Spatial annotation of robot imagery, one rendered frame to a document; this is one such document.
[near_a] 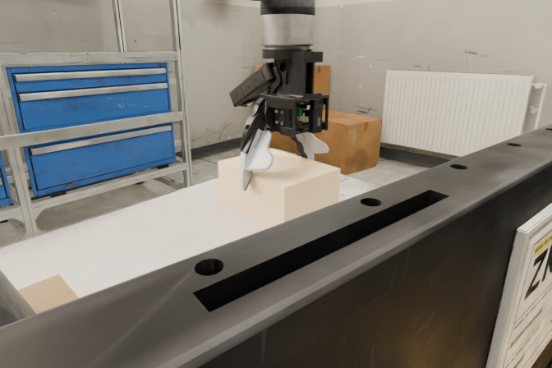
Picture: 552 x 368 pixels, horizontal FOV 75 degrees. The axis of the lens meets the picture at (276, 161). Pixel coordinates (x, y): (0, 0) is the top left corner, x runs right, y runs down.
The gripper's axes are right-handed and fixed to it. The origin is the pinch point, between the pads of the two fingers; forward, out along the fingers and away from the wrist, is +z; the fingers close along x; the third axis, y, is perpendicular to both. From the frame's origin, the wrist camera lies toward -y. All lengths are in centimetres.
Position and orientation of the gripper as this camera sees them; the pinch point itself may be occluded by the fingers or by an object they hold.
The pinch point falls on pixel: (277, 178)
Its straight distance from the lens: 58.2
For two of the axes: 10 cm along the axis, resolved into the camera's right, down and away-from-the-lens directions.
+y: 6.7, 2.2, -7.1
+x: 7.4, -2.0, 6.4
